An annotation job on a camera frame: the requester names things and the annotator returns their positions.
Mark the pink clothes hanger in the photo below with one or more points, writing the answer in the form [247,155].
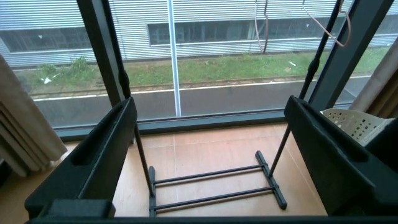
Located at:
[326,32]
[266,28]

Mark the black clothes rack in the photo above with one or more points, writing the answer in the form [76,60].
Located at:
[271,180]

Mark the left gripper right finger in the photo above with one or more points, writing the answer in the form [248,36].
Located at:
[335,174]

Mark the black garment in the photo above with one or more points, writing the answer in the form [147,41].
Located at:
[385,143]

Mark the beige curtain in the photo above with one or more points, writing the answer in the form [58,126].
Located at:
[21,130]

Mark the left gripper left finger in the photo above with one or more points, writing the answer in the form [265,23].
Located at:
[93,174]

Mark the white laundry basket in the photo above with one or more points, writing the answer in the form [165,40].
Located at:
[351,124]

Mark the window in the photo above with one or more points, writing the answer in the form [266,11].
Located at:
[217,31]

